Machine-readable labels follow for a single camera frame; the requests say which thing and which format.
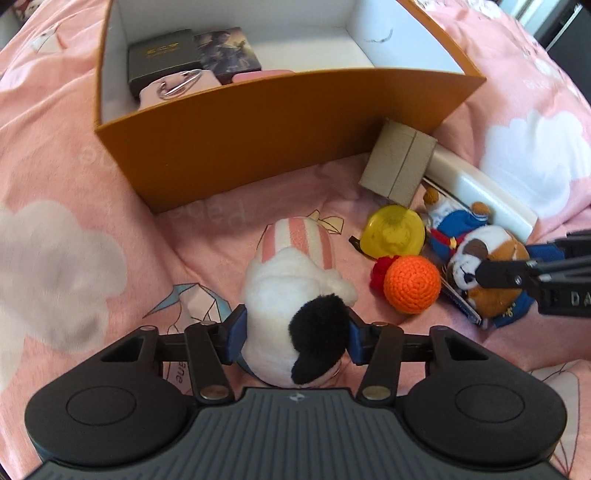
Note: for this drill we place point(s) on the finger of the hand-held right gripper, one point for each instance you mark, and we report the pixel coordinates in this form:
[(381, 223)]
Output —
[(505, 274), (570, 251)]

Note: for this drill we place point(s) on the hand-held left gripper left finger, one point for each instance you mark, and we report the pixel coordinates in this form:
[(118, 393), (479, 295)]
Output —
[(238, 334)]

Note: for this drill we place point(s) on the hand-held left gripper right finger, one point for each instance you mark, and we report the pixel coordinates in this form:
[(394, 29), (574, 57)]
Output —
[(355, 341)]

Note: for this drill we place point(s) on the bear plush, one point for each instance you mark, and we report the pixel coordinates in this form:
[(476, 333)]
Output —
[(489, 258)]

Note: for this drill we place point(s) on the white plush with black ear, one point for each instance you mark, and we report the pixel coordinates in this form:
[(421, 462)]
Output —
[(295, 295)]

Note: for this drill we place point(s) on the orange and red crochet charm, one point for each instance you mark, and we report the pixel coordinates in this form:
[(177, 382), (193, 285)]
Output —
[(411, 284)]

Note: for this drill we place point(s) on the long white box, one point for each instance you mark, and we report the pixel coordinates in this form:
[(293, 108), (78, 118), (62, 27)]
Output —
[(485, 189)]

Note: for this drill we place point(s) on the small brown cardboard box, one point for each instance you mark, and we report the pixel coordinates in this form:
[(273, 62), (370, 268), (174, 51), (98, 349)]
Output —
[(397, 161)]

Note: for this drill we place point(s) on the orange cardboard box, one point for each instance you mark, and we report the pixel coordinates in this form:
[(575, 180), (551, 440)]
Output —
[(258, 134)]

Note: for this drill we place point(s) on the pink pouch with carabiner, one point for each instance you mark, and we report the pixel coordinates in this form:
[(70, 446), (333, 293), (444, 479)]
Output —
[(178, 90)]

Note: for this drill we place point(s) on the pink wallet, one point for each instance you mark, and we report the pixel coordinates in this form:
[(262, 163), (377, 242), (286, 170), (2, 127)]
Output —
[(263, 75)]

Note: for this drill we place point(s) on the dark photo card box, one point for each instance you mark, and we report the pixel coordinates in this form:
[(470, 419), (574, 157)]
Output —
[(228, 48)]

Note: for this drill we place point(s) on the black gift box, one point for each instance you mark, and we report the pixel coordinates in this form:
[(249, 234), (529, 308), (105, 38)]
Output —
[(159, 57)]

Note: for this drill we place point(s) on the pink cloud print duvet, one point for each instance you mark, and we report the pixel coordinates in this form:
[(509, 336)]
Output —
[(69, 258)]

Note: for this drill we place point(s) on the dark wardrobe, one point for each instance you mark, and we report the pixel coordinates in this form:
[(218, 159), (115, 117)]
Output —
[(568, 23)]

